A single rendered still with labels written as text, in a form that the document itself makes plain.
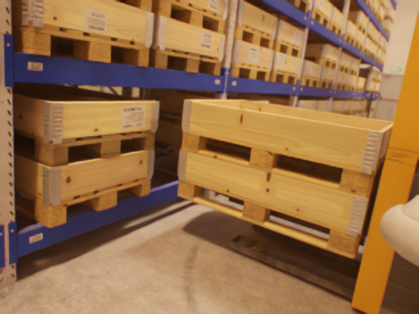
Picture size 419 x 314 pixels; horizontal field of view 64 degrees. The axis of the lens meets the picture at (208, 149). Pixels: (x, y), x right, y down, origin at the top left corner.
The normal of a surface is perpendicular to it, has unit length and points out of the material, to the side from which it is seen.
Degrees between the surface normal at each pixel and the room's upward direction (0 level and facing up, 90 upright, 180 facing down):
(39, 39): 90
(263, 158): 90
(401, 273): 90
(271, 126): 90
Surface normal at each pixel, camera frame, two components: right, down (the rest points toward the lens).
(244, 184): -0.56, 0.12
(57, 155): 0.83, 0.21
